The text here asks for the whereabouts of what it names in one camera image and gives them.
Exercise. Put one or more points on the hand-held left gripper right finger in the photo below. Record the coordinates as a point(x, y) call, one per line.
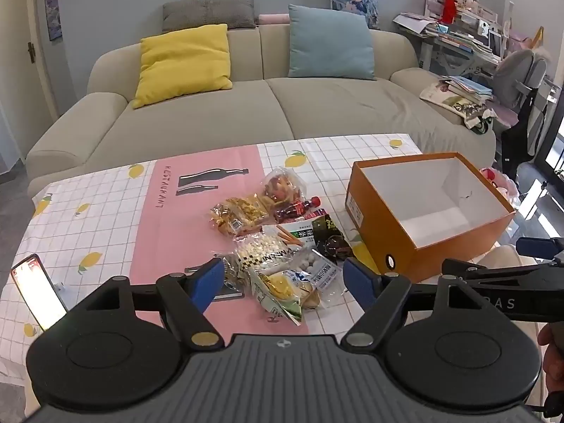
point(357, 283)

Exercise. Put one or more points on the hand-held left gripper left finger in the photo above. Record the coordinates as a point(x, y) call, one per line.
point(207, 283)

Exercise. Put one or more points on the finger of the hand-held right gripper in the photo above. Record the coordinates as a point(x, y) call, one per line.
point(476, 269)
point(542, 248)

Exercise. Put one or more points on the dark foil snack packet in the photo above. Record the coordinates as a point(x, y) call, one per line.
point(232, 273)

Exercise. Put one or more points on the dark green snack packet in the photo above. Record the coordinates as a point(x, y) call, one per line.
point(335, 244)

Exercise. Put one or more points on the white and blue candy packet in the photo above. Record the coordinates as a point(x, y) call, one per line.
point(315, 268)

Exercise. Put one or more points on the orange cardboard box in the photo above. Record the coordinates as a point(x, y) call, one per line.
point(379, 229)

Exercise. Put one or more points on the checkered white candy packet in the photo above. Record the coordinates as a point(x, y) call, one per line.
point(264, 249)

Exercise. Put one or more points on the green and yellow snack packet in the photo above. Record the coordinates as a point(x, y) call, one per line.
point(282, 293)

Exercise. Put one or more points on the white and green snack packet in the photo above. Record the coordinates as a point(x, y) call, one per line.
point(299, 231)

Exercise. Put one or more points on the red capped dark bottle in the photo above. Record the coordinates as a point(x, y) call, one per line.
point(293, 210)

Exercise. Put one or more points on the clear dried fruit bag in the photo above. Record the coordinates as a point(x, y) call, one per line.
point(282, 187)

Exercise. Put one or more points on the person's right hand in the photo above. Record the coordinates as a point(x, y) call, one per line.
point(554, 352)

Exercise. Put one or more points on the window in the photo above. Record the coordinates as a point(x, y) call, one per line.
point(556, 141)

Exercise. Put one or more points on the black hanging bag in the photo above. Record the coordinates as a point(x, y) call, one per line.
point(524, 136)

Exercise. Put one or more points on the lemon print checked tablecloth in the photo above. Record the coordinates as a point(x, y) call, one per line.
point(110, 211)

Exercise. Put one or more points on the green and white bag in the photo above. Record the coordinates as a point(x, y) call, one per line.
point(480, 121)

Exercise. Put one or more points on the beige sofa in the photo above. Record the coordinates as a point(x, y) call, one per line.
point(198, 114)

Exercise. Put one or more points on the smartphone with lit screen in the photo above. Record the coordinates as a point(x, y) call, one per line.
point(37, 291)

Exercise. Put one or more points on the grey office chair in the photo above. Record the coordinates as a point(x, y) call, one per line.
point(517, 75)

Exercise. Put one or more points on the pile of magazines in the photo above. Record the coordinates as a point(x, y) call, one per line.
point(458, 92)

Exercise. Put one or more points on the yellow pillow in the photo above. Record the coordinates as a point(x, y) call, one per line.
point(180, 61)

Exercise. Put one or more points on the grey cluttered desk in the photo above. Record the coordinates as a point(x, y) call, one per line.
point(458, 39)

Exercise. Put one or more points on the teal pillow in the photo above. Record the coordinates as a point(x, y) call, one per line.
point(330, 44)

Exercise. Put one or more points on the red paper ornament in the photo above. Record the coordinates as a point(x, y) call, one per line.
point(448, 4)

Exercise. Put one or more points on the pink bolster cushion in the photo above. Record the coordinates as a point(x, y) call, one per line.
point(273, 19)

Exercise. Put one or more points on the grey pillow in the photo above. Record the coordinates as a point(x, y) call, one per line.
point(207, 11)

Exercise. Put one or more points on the wall poster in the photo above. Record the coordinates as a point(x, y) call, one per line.
point(53, 13)

